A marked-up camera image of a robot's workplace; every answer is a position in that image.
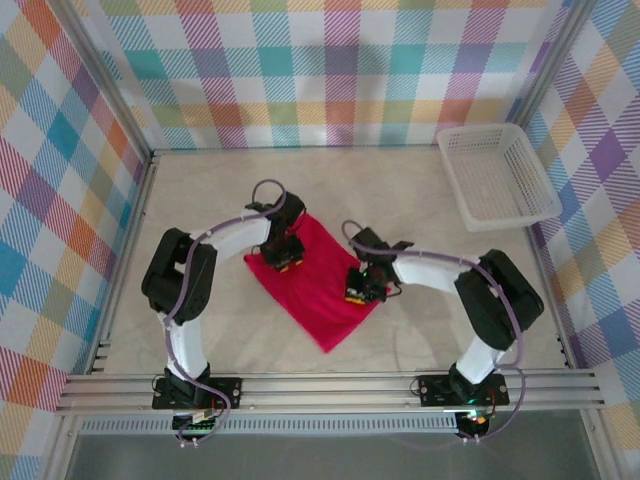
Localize grey slotted cable duct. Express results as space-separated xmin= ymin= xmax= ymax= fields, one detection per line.
xmin=78 ymin=415 xmax=460 ymax=435

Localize wide aluminium floor rail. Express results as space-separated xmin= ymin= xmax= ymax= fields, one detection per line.
xmin=85 ymin=149 xmax=161 ymax=375
xmin=522 ymin=222 xmax=581 ymax=371

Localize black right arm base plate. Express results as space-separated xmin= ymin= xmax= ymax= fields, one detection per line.
xmin=417 ymin=374 xmax=510 ymax=406

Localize control board with wires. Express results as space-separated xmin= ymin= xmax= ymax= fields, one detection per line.
xmin=455 ymin=408 xmax=497 ymax=437
xmin=172 ymin=407 xmax=224 ymax=439

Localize white plastic basket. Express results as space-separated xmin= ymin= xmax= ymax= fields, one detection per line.
xmin=436 ymin=123 xmax=564 ymax=233

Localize aluminium frame post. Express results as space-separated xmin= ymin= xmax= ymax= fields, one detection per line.
xmin=579 ymin=409 xmax=619 ymax=480
xmin=507 ymin=0 xmax=601 ymax=129
xmin=47 ymin=0 xmax=154 ymax=161
xmin=42 ymin=413 xmax=84 ymax=480

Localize long aluminium mounting rail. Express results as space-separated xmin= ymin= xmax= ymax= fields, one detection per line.
xmin=54 ymin=368 xmax=607 ymax=417

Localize pink t-shirt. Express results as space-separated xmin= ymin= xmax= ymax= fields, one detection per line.
xmin=243 ymin=212 xmax=380 ymax=355

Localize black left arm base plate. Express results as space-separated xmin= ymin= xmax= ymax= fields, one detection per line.
xmin=152 ymin=377 xmax=244 ymax=409

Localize thin aluminium floor rail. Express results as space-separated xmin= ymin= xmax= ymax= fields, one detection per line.
xmin=152 ymin=143 xmax=442 ymax=152

